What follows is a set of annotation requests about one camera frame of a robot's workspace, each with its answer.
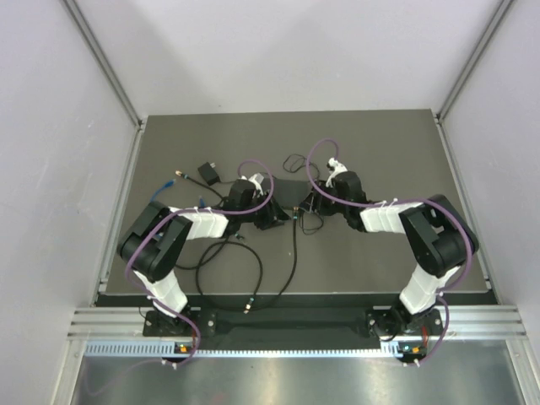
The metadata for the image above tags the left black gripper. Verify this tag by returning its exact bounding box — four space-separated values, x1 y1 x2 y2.
240 189 291 230

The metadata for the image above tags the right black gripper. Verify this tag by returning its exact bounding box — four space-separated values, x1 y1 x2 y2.
300 179 350 216

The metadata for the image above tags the black network switch box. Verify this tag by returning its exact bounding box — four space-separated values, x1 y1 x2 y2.
273 179 311 209

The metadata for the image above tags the thin black power cord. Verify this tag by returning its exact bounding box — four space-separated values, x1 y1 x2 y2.
217 154 326 235

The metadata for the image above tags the blue ethernet cable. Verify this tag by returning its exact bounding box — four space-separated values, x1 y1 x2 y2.
149 179 208 244

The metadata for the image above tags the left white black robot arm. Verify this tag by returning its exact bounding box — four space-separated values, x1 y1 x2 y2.
116 194 290 335

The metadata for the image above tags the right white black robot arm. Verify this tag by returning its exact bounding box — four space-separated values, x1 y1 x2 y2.
301 185 479 334

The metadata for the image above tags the black power adapter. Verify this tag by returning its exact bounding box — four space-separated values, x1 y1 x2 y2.
197 162 221 186

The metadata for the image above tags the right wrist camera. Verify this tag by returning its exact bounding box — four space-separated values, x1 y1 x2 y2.
326 158 367 203

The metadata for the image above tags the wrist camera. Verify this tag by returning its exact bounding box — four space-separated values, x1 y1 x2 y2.
326 158 367 203
224 173 264 211

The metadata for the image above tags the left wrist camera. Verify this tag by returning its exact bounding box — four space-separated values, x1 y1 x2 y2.
224 173 264 211

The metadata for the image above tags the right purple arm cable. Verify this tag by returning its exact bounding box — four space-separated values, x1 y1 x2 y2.
305 138 473 367

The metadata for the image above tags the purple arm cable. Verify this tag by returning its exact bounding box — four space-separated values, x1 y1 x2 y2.
84 159 275 397
305 138 473 367

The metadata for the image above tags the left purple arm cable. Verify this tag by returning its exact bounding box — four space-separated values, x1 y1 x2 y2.
84 159 275 397

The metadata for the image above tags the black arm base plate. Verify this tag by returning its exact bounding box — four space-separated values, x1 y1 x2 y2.
142 306 446 338

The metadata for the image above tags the front aluminium frame rail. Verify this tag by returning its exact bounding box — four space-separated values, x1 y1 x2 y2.
67 305 527 341

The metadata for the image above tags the grey slotted cable duct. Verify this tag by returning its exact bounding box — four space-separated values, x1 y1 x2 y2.
84 341 420 359

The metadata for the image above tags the right aluminium frame post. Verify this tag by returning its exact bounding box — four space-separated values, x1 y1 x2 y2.
434 0 518 126

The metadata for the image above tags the aluminium frame post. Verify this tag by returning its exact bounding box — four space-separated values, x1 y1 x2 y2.
62 0 147 132
434 0 518 126

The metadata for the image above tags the left aluminium frame post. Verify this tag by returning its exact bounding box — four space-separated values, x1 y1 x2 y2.
62 0 147 132

